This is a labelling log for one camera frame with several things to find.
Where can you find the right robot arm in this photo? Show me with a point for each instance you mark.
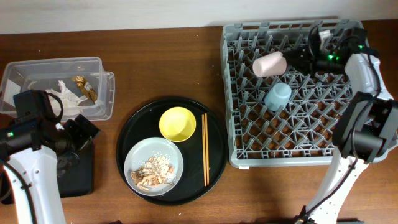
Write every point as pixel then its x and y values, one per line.
pixel 365 129

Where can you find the gold foil wrapper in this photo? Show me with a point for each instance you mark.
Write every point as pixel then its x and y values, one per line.
pixel 85 87

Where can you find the pink cup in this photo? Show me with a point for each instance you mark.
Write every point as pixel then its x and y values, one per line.
pixel 273 64

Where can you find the round black tray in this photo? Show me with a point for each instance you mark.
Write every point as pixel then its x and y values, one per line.
pixel 144 124

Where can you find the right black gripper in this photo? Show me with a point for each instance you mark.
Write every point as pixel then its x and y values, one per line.
pixel 306 60

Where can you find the clear plastic bin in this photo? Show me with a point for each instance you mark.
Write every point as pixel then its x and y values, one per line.
pixel 21 76

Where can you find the wooden chopstick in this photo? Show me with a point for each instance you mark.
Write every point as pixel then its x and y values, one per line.
pixel 207 150
pixel 204 149

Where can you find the grey plate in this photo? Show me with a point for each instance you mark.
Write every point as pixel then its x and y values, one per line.
pixel 151 147

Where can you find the black rectangular bin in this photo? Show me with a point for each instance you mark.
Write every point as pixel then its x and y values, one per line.
pixel 75 174

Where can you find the white napkin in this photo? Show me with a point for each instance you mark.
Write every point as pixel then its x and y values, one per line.
pixel 69 100

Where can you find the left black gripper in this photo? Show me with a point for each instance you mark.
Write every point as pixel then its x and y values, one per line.
pixel 83 131

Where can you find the food scraps on plate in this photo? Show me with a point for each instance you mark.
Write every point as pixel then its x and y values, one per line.
pixel 155 171

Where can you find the blue cup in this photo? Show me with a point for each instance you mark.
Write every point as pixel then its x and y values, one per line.
pixel 278 96

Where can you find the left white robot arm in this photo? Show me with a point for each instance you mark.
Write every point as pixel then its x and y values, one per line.
pixel 45 159

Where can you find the grey dishwasher rack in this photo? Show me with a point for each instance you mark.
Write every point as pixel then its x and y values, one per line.
pixel 297 135

